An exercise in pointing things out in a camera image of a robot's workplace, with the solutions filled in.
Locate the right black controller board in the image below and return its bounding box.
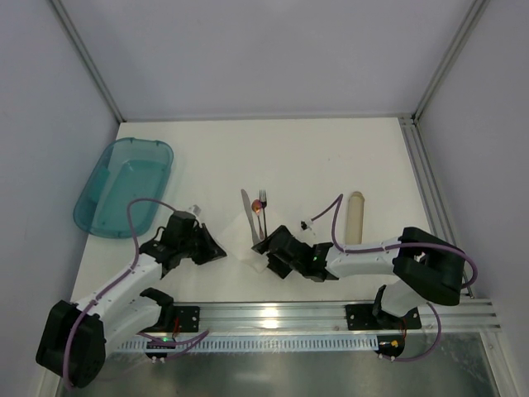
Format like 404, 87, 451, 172
374, 334, 406, 360

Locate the left black controller board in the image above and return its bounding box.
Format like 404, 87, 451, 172
145, 338, 176, 362

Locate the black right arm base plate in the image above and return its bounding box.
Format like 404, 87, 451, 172
345, 304, 422, 331

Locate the silver table knife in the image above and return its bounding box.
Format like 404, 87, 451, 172
241, 189, 260, 245

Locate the teal transparent plastic bin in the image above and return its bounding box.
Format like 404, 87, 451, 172
73, 137, 174, 239

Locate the white slotted cable duct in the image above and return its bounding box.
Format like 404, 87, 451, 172
117, 334, 378, 354

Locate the aluminium corner post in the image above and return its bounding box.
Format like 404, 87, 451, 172
412, 0, 490, 123
47, 0, 126, 124

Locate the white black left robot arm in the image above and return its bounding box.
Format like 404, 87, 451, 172
36, 211, 227, 388

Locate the black fork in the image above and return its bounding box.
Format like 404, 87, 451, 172
260, 189, 268, 238

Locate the aluminium right corner post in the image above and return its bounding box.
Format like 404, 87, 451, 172
412, 0, 490, 123

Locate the iridescent pink spoon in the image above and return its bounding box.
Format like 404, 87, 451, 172
251, 199, 265, 241

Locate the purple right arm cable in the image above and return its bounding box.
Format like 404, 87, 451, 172
301, 193, 480, 364

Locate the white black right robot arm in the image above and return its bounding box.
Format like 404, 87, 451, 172
252, 226, 465, 329

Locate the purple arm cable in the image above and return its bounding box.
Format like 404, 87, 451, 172
301, 193, 480, 364
61, 198, 212, 390

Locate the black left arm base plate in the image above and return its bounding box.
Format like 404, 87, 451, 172
164, 305, 200, 334

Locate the aluminium front rail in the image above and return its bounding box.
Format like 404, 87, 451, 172
53, 296, 503, 339

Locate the aluminium rail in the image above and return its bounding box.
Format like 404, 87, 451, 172
398, 116, 476, 299
53, 296, 503, 339

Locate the beige oval cutlery tray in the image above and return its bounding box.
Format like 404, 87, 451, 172
345, 191, 365, 245

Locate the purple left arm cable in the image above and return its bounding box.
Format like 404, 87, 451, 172
61, 198, 212, 390

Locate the aluminium right side rail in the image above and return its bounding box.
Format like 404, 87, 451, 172
398, 116, 476, 299

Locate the aluminium left corner post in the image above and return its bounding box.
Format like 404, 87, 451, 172
47, 0, 126, 124

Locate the black controller board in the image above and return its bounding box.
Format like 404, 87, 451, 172
374, 334, 406, 360
145, 338, 176, 362

